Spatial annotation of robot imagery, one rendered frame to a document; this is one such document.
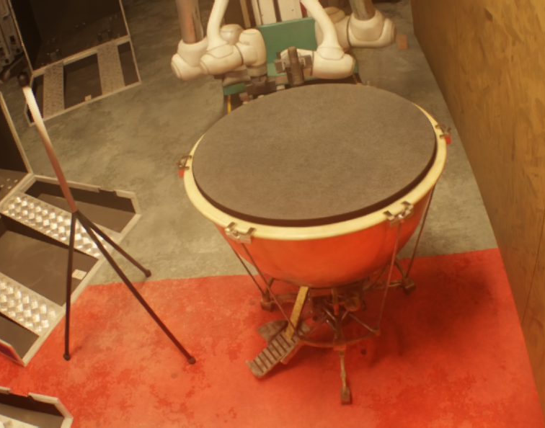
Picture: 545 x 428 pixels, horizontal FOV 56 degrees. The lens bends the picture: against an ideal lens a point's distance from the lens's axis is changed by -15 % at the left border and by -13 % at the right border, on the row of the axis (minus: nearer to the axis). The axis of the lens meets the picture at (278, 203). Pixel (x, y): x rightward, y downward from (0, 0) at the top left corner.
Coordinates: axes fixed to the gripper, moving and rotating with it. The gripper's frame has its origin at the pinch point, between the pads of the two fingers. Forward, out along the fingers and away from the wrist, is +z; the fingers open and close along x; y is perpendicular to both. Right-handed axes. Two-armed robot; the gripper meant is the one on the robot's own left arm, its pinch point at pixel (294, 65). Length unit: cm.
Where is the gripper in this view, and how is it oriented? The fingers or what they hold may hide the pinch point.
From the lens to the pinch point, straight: 195.6
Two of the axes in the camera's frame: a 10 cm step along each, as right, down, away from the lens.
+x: 9.8, -1.8, -0.4
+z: 0.1, 2.8, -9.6
